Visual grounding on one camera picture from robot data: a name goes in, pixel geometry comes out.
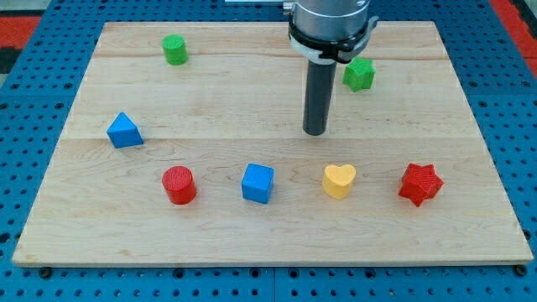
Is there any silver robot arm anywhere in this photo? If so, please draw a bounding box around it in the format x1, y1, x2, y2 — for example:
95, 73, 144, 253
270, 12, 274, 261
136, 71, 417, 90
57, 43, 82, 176
283, 0, 378, 65

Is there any blue triangle block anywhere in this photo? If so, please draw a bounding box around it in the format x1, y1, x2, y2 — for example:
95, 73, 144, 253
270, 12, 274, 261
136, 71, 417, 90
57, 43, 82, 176
107, 112, 143, 148

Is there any blue cube block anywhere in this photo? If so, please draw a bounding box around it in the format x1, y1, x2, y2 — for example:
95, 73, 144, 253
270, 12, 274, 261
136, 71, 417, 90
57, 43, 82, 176
241, 163, 274, 204

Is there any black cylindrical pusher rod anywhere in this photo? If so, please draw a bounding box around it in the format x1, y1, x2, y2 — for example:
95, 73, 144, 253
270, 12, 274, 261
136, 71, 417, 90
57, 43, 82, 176
303, 61, 336, 136

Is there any yellow heart block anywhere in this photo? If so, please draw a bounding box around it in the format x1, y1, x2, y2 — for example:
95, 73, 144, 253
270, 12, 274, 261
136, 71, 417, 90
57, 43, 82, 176
321, 164, 357, 200

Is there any wooden board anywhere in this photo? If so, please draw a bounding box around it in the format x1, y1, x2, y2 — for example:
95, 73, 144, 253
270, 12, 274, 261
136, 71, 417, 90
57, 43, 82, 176
13, 22, 534, 268

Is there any red cylinder block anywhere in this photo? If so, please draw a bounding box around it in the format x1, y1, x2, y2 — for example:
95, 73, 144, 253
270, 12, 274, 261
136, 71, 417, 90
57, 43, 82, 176
161, 166, 197, 205

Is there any green star block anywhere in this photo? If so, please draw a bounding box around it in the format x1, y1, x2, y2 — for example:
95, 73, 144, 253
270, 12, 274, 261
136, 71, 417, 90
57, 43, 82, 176
342, 57, 376, 92

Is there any green cylinder block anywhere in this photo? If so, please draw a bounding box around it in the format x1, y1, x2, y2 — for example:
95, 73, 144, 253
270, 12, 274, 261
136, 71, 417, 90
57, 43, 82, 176
161, 34, 189, 65

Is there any red star block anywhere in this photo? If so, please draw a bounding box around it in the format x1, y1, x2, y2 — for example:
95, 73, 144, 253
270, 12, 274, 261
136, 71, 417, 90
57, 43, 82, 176
399, 163, 444, 207

